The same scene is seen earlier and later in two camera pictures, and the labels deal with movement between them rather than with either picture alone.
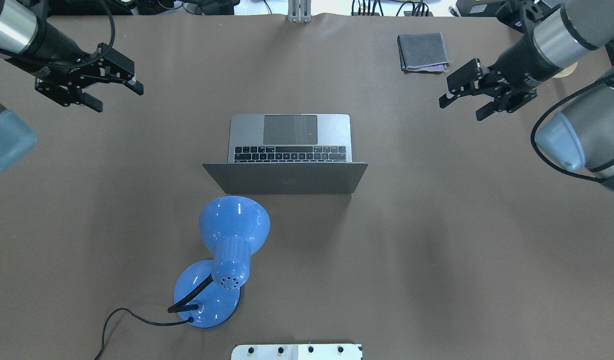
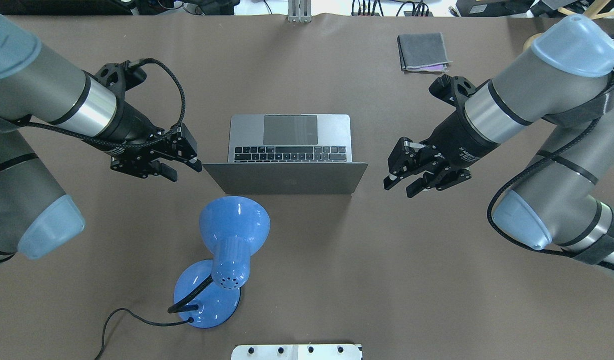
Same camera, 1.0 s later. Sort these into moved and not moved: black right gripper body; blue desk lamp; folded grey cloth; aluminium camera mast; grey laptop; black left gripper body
Moved: black right gripper body; black left gripper body
Not moved: folded grey cloth; aluminium camera mast; blue desk lamp; grey laptop
